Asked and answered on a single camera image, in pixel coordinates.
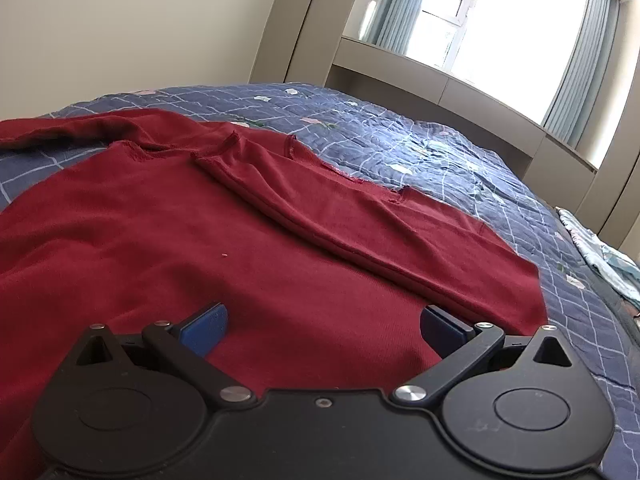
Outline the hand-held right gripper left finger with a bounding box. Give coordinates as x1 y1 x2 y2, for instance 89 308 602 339
74 302 255 407

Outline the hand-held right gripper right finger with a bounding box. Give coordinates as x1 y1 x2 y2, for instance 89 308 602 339
391 305 575 406

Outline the dark red shirt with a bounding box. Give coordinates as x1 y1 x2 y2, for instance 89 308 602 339
0 108 547 480

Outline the light blue patterned cloth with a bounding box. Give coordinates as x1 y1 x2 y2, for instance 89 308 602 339
557 207 640 311

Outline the blue checked floral quilt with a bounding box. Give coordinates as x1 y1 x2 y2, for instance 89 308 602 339
0 84 640 480

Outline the beige window cabinet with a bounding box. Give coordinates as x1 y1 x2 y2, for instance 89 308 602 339
322 35 601 182

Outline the light blue curtain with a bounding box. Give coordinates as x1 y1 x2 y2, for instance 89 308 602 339
542 0 622 147
372 0 442 55

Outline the window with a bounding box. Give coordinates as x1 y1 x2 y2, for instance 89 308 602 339
400 0 592 86

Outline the tall beige wardrobe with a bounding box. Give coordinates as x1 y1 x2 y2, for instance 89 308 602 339
249 0 377 87

